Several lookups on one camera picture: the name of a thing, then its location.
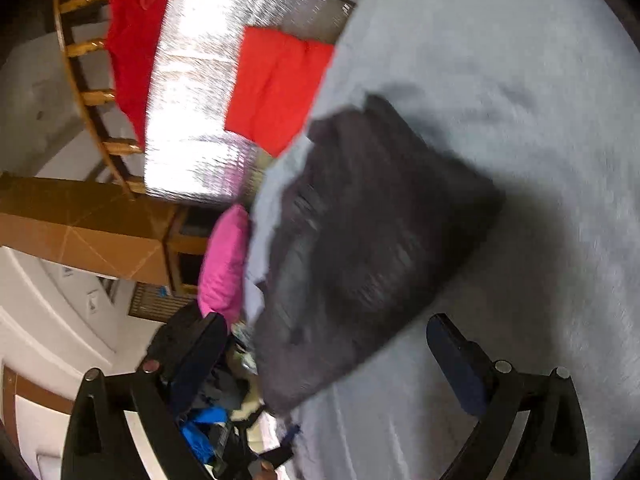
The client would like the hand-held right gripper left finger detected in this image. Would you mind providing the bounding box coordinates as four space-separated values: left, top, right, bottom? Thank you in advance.
60 312 231 480

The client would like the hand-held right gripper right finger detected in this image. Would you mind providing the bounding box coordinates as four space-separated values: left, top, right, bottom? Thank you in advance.
426 312 591 480

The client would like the dark grey quilted jacket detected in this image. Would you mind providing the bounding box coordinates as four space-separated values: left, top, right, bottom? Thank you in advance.
247 92 506 418

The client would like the bright blue bag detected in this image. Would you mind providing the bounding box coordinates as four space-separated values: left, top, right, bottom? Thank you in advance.
180 406 231 466

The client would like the pink pillow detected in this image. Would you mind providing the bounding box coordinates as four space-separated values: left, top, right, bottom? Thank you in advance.
197 204 251 326

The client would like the wooden cabinet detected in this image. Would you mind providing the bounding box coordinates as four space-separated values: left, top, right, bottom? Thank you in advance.
0 172 211 296

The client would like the silver foil insulation sheet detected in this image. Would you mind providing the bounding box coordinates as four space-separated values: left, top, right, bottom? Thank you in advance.
142 0 356 206

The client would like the red pillow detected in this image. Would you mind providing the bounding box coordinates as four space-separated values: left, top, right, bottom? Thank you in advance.
224 26 336 157

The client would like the wooden spindle railing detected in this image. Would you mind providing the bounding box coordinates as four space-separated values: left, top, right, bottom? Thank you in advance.
52 0 151 201

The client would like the light blue bed sheet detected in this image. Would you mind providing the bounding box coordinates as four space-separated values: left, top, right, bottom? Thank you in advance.
242 0 632 480

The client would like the red blanket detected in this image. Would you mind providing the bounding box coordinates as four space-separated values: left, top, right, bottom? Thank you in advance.
105 0 173 151

